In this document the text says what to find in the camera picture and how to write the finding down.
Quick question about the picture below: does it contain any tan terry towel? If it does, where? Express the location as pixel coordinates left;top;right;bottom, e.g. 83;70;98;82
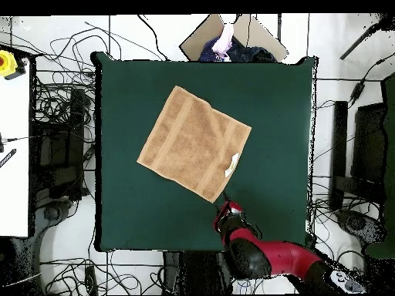
136;85;252;204

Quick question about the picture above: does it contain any black flat panel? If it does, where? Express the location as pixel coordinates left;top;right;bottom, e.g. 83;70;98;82
350;103;387;186

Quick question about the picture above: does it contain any dark green table cloth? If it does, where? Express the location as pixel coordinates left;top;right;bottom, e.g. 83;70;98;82
90;50;319;253

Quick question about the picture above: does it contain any grey wheeled stand base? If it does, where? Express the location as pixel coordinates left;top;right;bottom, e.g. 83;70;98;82
12;198;73;296
335;208;387;247

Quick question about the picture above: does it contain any dark navy garment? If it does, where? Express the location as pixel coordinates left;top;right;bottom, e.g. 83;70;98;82
226;35;279;63

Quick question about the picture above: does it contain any blue dotted garment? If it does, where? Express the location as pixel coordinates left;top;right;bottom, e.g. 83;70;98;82
198;36;222;62

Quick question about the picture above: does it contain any black power strip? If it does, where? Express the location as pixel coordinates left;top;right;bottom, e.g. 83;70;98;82
84;264;98;295

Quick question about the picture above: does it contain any pink garment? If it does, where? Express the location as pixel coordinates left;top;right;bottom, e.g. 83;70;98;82
211;22;235;59

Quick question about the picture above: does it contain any brown cardboard box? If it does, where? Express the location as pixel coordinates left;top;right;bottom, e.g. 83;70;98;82
179;13;289;63

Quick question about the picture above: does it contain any black power adapter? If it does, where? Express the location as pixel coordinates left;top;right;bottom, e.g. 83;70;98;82
348;80;366;104

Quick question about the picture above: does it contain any green fabric sheet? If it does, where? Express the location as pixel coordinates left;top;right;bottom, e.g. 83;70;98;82
365;72;395;260

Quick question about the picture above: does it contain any black equipment rack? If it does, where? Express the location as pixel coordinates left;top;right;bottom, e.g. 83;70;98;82
30;87;88;201

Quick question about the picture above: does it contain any black tripod leg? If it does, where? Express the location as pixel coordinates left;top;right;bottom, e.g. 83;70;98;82
339;13;395;61

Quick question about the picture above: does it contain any white desk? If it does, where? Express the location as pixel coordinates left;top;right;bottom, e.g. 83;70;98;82
0;58;31;238

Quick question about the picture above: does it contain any yellow emergency stop button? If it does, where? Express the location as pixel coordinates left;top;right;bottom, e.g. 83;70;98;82
0;49;19;78

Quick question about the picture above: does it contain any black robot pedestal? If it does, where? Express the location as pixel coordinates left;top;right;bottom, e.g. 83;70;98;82
162;251;234;296

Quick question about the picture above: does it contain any black cable tangle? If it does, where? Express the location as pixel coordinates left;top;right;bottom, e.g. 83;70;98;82
32;21;124;130
308;172;371;272

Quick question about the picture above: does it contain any black metal post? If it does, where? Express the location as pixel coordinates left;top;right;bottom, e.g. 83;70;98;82
329;100;349;210

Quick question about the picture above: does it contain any black ribbed strap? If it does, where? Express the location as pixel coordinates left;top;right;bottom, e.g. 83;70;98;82
0;148;18;169

